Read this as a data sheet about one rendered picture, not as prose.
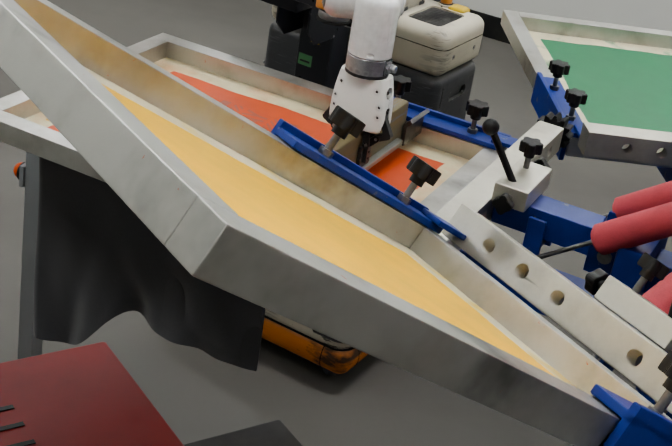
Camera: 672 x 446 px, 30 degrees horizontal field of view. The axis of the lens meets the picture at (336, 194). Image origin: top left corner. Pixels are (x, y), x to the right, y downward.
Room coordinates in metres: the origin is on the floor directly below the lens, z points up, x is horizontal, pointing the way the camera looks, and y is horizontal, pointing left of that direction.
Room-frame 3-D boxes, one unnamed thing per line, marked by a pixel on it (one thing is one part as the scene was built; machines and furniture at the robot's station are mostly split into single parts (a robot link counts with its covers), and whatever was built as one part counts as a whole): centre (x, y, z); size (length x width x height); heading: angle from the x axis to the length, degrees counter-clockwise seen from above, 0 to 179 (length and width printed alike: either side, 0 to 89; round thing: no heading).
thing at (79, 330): (1.90, 0.30, 0.74); 0.46 x 0.04 x 0.42; 67
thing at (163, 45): (2.07, 0.17, 0.97); 0.79 x 0.58 x 0.04; 67
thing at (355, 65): (1.98, -0.02, 1.18); 0.09 x 0.07 x 0.03; 67
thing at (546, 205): (1.85, -0.35, 1.02); 0.17 x 0.06 x 0.05; 67
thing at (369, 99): (1.99, -0.02, 1.12); 0.10 x 0.08 x 0.11; 67
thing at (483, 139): (2.23, -0.16, 0.97); 0.30 x 0.05 x 0.07; 67
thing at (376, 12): (2.03, -0.02, 1.25); 0.15 x 0.10 x 0.11; 7
